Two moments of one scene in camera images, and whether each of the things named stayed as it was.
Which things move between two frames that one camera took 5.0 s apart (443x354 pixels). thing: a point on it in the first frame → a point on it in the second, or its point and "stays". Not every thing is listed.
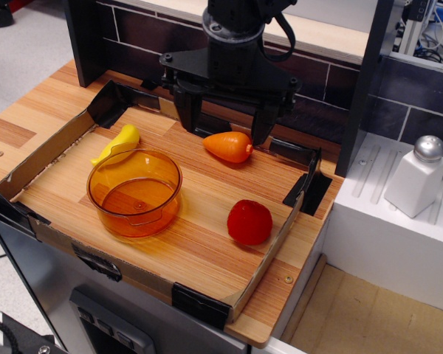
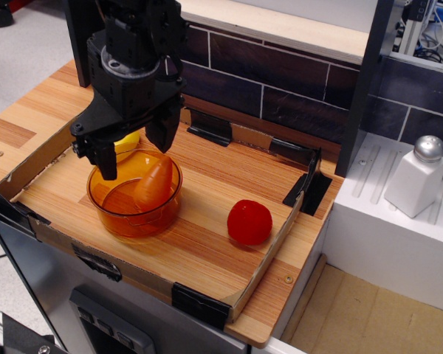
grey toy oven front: (94, 310) stays
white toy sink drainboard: (370, 237) stays
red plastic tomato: (249, 222) stays
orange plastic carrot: (230, 146) → (154, 182)
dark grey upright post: (362, 99) stays
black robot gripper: (231, 70) → (152, 99)
